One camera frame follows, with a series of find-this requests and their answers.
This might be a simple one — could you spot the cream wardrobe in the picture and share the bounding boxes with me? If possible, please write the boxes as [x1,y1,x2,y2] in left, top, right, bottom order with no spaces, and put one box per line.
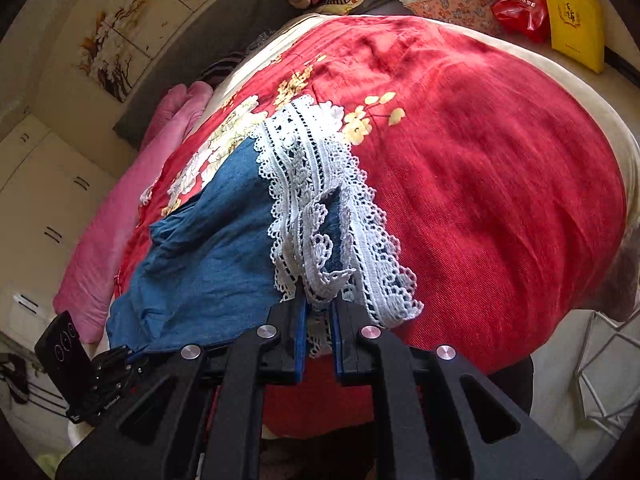
[0,115,115,350]

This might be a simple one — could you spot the white wire rack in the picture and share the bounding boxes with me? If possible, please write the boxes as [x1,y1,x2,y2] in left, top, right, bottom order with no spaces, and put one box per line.
[574,309,639,440]

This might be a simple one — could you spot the yellow paper bag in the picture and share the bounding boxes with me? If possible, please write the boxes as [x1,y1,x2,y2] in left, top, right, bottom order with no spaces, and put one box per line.
[546,0,605,74]

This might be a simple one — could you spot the blue denim lace-trimmed pants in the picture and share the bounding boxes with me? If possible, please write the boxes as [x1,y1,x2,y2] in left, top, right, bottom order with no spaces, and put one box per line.
[106,96,423,352]

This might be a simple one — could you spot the red plastic bag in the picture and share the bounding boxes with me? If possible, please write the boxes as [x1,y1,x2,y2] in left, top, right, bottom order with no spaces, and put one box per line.
[490,0,551,44]

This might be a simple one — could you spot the red floral blanket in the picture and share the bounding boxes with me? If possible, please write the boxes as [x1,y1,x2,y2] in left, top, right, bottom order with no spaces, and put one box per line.
[115,15,637,439]

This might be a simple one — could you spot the grey headboard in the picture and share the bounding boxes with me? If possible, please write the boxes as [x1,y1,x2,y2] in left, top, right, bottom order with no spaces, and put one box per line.
[113,0,298,148]

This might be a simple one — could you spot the pink quilt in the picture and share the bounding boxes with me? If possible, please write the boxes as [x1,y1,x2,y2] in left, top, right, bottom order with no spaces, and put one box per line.
[53,81,213,344]

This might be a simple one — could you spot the floral fabric box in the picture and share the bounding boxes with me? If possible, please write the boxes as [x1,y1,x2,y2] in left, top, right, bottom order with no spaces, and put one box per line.
[405,0,501,36]

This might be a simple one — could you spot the floral wall painting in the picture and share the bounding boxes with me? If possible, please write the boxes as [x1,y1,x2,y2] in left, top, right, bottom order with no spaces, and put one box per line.
[78,0,208,103]

